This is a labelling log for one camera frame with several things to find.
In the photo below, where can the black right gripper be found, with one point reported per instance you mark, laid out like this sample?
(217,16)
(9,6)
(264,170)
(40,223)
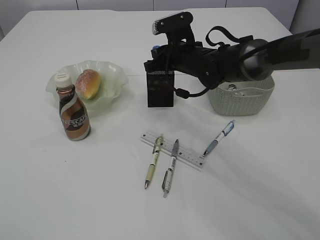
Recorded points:
(183,58)

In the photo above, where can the paper ball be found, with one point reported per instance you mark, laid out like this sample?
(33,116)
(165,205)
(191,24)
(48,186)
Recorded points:
(236,91)

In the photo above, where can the blue pencil sharpener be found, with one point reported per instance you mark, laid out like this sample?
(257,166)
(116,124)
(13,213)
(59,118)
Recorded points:
(155,47)

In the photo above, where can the sugared bread roll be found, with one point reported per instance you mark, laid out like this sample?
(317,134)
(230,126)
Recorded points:
(88,84)

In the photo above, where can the brown Nescafe coffee bottle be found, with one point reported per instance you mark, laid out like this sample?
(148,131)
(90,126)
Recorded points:
(73,113)

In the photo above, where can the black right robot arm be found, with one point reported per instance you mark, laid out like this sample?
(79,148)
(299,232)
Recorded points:
(250,60)

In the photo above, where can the black mesh pen holder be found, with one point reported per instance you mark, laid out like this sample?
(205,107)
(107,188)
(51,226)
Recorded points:
(159,89)

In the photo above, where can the pale green plastic basket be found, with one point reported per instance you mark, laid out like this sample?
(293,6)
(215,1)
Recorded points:
(257,94)

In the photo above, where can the blue white pen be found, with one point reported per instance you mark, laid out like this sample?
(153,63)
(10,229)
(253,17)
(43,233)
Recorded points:
(228,128)

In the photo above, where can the cream barrel pen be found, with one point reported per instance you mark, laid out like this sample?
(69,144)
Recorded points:
(152,166)

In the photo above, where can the grey white clear pen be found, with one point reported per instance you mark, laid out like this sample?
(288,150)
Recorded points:
(168,177)

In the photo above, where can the frosted green glass bowl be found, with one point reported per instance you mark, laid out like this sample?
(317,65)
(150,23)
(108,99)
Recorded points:
(113,80)

